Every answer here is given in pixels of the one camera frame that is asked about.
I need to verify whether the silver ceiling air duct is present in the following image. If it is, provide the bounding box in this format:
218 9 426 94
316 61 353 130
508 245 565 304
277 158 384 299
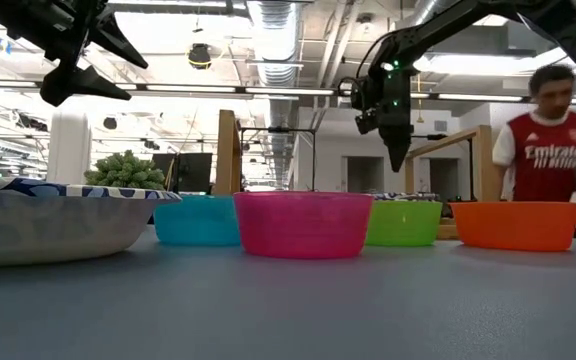
245 0 300 129

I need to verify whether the bumpy green succulent plant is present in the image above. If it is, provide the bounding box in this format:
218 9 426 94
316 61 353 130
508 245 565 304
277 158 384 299
84 149 167 191

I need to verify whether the green plastic bowl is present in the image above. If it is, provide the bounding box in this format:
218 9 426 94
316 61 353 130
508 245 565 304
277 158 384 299
365 199 443 248

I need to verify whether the black round ceiling device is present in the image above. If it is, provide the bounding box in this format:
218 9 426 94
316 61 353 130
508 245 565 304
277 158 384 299
187 42 214 71

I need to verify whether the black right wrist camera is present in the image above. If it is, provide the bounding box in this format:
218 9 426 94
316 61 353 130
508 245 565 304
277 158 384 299
351 88 384 136

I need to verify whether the black metal stand frame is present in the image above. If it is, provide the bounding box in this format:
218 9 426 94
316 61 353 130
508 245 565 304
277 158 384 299
240 126 318 192

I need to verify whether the teal plastic bowl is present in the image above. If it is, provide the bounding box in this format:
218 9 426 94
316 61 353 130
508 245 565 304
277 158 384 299
153 194 243 247

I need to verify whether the pink plastic bowl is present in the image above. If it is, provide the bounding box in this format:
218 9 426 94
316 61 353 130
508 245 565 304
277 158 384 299
233 191 374 260

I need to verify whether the orange plastic bowl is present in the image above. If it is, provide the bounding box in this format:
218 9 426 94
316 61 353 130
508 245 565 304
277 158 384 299
449 200 576 253

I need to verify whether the white column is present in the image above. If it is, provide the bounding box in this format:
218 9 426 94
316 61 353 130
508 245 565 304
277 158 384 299
46 111 93 186

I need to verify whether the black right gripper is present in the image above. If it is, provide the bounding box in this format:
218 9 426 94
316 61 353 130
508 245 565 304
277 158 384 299
365 62 415 174

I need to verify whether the person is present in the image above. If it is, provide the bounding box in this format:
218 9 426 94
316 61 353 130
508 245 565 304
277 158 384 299
491 63 576 229

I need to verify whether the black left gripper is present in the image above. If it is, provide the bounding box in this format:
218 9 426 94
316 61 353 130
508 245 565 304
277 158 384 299
0 0 150 108

